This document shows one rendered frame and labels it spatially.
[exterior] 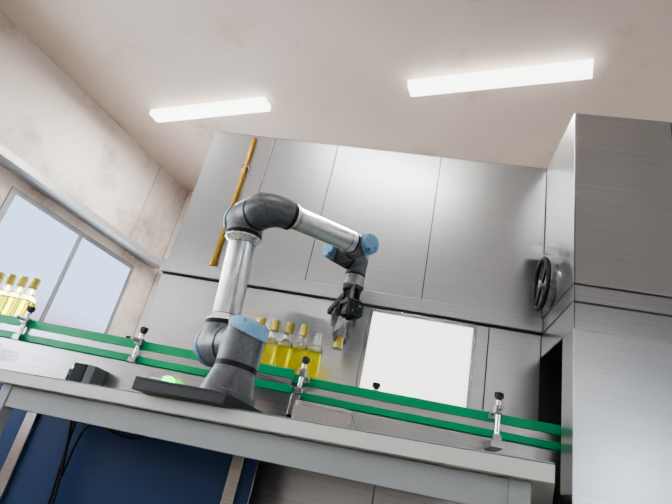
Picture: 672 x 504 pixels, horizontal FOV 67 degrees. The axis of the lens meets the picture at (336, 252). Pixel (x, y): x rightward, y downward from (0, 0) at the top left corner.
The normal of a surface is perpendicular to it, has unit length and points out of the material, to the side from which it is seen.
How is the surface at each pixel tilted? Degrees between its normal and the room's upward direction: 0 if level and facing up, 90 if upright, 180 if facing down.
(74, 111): 90
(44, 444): 90
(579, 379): 90
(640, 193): 90
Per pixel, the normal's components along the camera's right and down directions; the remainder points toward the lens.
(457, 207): -0.08, -0.44
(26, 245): 0.92, 0.02
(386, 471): -0.34, -0.46
